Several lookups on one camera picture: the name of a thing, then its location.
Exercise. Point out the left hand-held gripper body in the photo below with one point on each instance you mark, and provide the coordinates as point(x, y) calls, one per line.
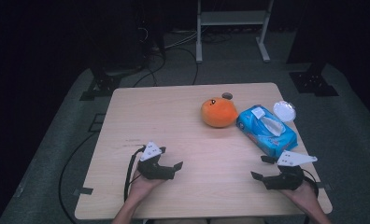
point(152, 171)

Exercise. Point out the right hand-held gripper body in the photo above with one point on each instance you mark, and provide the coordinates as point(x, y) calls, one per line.
point(287, 182)

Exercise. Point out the blue wet wipes pack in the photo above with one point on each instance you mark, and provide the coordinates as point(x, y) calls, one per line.
point(267, 140)

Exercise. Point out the white wet wipe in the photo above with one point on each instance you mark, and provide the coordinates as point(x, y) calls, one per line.
point(272, 125)

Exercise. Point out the orange plush toy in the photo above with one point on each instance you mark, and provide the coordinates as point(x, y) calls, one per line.
point(219, 112)

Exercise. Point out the person's left hand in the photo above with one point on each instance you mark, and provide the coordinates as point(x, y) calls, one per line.
point(142, 188)

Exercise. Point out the person's right hand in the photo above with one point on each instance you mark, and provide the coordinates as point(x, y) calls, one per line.
point(304, 197)

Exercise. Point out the black tape strip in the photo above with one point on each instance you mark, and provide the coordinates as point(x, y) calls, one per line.
point(324, 186)
point(84, 191)

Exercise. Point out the black stand base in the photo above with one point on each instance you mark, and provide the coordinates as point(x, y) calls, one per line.
point(103, 84)
point(312, 82)

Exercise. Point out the white metal stand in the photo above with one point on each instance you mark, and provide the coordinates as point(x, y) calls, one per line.
point(233, 18)

